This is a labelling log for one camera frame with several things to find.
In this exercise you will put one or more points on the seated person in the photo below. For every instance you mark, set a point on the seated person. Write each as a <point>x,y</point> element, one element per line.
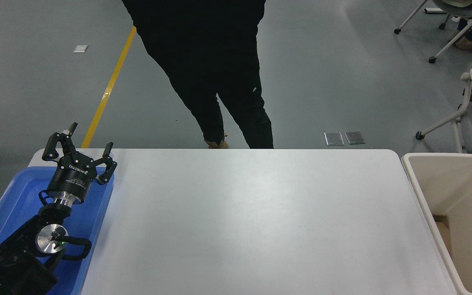
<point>467,44</point>

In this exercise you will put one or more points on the white paper scrap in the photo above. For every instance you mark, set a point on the white paper scrap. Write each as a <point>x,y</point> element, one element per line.
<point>80,48</point>

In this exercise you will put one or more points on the silver floor plate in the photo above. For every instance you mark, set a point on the silver floor plate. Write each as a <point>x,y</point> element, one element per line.
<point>334,139</point>
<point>355,138</point>

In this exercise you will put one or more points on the white swivel chair with casters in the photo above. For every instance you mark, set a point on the white swivel chair with casters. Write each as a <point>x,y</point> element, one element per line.
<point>453,43</point>

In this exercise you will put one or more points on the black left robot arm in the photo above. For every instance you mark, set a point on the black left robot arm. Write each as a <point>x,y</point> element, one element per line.
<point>14,266</point>

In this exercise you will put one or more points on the blue plastic tray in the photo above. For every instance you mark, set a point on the blue plastic tray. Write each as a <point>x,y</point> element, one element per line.
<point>19,196</point>

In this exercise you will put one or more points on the white flat floor box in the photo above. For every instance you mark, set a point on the white flat floor box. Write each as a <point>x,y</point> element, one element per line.
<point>434,10</point>

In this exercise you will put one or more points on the large pale plastic bin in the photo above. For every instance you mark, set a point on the large pale plastic bin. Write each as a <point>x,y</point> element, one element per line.
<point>445,184</point>

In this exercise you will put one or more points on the white chair with armrest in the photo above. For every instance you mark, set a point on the white chair with armrest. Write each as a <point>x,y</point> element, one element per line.
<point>467,98</point>

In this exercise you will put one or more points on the standing person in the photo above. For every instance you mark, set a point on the standing person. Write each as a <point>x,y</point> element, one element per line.
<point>203,49</point>

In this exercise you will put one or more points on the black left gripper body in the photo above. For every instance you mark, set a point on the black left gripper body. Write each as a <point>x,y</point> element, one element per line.
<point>74,176</point>

